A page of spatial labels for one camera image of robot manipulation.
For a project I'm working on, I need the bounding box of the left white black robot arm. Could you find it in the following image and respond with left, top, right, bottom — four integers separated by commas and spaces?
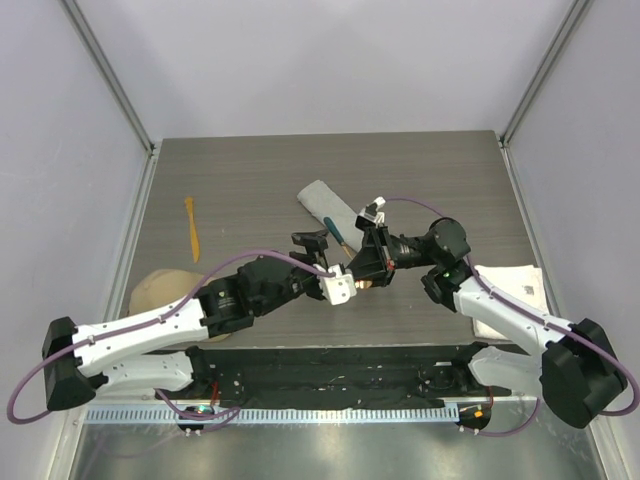
42, 231, 332, 412

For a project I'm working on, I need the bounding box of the aluminium frame post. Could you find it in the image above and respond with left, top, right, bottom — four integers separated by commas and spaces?
498, 0, 593, 149
59, 0, 156, 156

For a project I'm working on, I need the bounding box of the white slotted cable duct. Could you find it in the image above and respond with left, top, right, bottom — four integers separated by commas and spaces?
84, 403, 459, 425

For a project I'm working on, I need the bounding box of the green handled gold utensil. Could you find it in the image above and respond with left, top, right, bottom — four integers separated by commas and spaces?
323, 216, 373, 290

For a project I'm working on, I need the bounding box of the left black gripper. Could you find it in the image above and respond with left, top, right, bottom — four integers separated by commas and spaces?
256, 231, 330, 317

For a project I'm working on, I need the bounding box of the beige cap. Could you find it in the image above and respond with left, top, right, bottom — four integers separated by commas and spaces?
127, 269, 203, 316

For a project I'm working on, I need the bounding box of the grey cloth napkin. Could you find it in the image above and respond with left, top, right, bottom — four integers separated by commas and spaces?
297, 180, 363, 251

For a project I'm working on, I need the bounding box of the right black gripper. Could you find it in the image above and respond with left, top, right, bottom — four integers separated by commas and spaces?
348, 223, 439, 289

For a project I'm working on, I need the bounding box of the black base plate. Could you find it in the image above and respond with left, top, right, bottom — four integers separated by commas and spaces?
165, 342, 511, 410

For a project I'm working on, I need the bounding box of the right aluminium frame post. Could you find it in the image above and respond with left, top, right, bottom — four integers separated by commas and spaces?
498, 0, 593, 149

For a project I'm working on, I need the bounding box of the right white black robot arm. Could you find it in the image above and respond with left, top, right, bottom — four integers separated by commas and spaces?
349, 216, 639, 428

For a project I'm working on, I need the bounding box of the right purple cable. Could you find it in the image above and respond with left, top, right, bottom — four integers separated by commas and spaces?
384, 197, 640, 436

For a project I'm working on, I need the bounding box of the purple cable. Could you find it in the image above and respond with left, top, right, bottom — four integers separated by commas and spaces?
9, 248, 341, 436
384, 197, 640, 436

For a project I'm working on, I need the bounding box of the left aluminium frame post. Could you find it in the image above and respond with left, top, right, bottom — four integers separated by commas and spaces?
59, 0, 156, 156

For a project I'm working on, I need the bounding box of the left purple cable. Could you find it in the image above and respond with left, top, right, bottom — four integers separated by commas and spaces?
9, 248, 341, 436

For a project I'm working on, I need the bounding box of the white folded towel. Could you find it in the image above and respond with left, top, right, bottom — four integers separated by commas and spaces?
463, 265, 548, 345

